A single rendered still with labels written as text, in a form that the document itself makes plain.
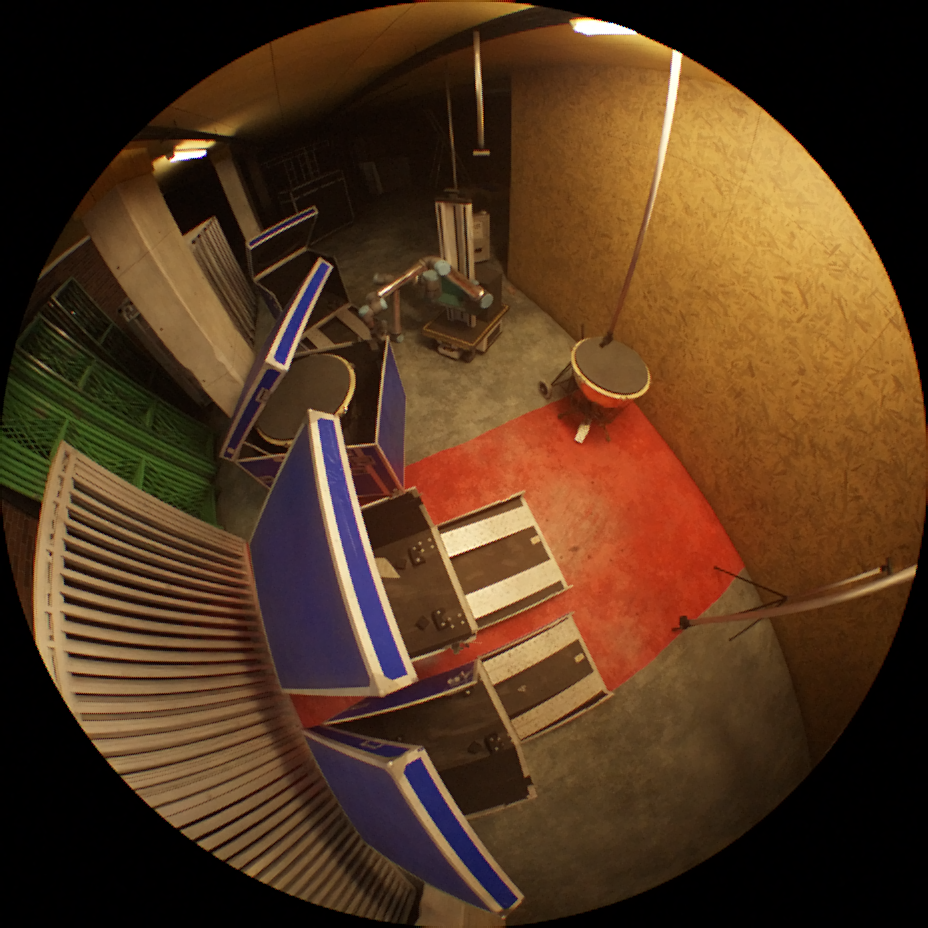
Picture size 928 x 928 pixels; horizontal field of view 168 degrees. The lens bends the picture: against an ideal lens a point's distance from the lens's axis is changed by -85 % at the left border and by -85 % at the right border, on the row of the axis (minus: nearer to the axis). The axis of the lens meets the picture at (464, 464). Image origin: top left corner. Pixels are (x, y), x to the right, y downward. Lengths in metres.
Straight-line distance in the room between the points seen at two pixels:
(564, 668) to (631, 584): 0.89
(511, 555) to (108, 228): 3.77
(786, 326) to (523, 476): 2.50
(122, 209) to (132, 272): 0.45
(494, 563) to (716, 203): 3.24
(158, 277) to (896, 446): 4.72
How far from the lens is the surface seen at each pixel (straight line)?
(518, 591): 2.48
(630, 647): 2.86
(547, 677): 2.64
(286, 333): 1.69
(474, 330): 3.57
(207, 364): 2.81
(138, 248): 2.52
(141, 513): 2.64
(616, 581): 2.80
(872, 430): 2.63
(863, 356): 2.51
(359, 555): 0.88
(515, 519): 2.63
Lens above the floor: 2.55
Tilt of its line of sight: 63 degrees down
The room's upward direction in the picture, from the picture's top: 6 degrees counter-clockwise
